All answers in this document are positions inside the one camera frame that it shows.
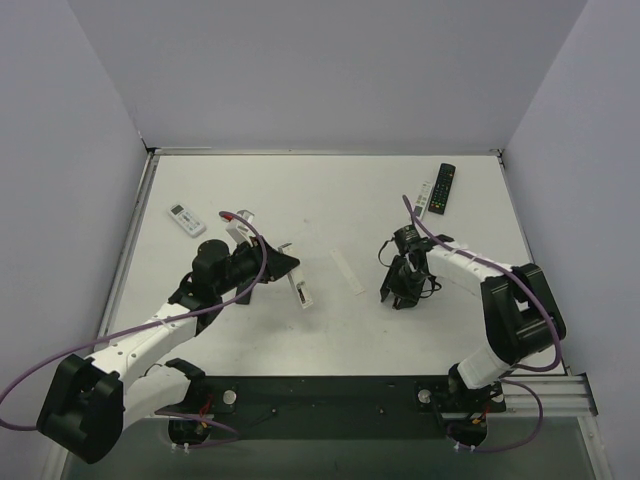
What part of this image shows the long white slim remote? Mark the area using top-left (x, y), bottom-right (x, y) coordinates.
top-left (278, 243), bottom-right (313, 309)

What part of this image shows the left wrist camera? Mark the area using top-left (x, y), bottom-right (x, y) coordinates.
top-left (220, 209), bottom-right (255, 245)

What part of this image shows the white AC remote left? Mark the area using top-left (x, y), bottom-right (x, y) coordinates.
top-left (167, 203), bottom-right (207, 238)

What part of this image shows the white long battery cover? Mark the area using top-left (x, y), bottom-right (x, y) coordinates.
top-left (330, 248), bottom-right (365, 295)

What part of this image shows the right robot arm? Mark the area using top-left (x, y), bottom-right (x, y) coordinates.
top-left (380, 225), bottom-right (567, 395)

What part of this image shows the black remote control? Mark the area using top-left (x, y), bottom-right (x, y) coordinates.
top-left (235, 280), bottom-right (255, 305)

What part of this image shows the black TV remote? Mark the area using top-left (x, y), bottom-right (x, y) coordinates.
top-left (428, 163), bottom-right (456, 215)

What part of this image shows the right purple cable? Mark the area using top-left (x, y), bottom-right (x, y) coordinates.
top-left (402, 194), bottom-right (564, 451)

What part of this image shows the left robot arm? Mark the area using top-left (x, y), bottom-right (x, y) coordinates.
top-left (36, 238), bottom-right (300, 464)

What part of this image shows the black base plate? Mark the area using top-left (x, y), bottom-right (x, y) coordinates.
top-left (167, 375), bottom-right (506, 447)

